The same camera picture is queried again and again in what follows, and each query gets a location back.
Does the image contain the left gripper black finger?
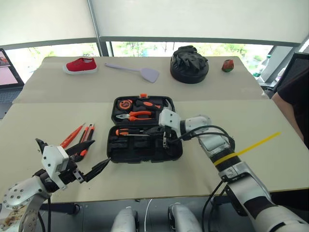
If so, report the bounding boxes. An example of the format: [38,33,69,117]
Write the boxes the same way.
[83,157,112,184]
[65,140,96,159]

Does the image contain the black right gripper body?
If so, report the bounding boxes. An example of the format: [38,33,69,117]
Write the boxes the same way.
[158,125,178,149]

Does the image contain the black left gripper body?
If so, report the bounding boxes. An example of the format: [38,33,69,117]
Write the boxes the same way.
[57,157,85,187]

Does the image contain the small black orange tool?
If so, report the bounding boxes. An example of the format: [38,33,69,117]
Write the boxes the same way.
[71,148,88,162]

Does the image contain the orange tester screwdriver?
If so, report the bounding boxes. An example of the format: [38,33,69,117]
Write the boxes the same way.
[59,123,86,148]

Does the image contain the red black utility knife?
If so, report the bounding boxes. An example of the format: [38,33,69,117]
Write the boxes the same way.
[79,123,96,144]

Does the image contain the black plastic tool case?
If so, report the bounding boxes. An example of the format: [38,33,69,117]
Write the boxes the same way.
[107,93,183,164]

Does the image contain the orange black screwdriver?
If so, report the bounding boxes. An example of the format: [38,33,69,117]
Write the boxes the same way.
[115,128,152,137]

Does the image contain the orange black tape measure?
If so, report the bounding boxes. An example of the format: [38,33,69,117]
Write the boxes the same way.
[117,99,134,111]

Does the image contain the lilac silicone spatula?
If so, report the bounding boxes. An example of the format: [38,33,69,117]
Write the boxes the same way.
[104,62,160,84]

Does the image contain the silver rounded robot leg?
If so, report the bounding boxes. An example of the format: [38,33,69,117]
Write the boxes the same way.
[111,206,140,232]
[168,203,202,232]

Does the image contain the black crumpled bag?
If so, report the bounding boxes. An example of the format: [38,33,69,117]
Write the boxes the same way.
[170,57,210,85]

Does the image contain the red canvas shoe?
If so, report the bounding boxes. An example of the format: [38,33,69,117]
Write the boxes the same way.
[62,57,98,75]

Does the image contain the black gloves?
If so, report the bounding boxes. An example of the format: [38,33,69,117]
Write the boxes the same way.
[171,45,208,70]

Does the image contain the red green toy fruit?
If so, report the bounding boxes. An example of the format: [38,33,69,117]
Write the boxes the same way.
[221,59,235,73]

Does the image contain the open laptop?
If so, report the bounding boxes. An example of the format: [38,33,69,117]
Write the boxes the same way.
[0,48,25,107]

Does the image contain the clear plastic bottle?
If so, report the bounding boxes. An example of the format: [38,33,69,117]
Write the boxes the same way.
[253,54,272,82]

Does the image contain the white roller blind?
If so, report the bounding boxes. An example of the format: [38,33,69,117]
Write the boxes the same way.
[91,0,309,44]
[0,0,98,46]

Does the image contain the person in dark shirt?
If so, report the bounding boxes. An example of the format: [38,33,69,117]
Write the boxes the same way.
[271,64,309,144]

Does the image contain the black mesh office chair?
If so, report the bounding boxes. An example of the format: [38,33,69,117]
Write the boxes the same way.
[272,51,309,97]

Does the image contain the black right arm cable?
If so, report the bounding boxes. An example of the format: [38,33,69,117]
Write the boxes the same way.
[166,125,236,232]

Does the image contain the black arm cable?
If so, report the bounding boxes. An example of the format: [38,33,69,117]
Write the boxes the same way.
[166,125,236,232]
[35,138,53,232]

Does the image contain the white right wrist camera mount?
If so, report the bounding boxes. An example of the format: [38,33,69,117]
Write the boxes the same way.
[158,109,182,136]

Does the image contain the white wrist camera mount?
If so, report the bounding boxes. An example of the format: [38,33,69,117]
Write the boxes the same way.
[158,109,182,136]
[41,145,70,190]

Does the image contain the orange handled pliers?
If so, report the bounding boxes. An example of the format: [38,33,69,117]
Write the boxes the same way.
[115,110,155,122]

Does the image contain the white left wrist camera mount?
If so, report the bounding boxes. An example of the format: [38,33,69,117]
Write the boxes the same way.
[41,145,70,190]

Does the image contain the orange black handled hammer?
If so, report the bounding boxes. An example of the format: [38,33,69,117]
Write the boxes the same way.
[134,99,176,114]

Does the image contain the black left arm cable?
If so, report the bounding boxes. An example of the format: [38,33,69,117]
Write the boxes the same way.
[35,138,53,232]

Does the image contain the thin white cable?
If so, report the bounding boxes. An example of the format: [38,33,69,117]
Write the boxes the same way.
[144,198,154,232]

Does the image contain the grey window frame post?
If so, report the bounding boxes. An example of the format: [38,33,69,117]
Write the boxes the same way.
[86,0,113,58]

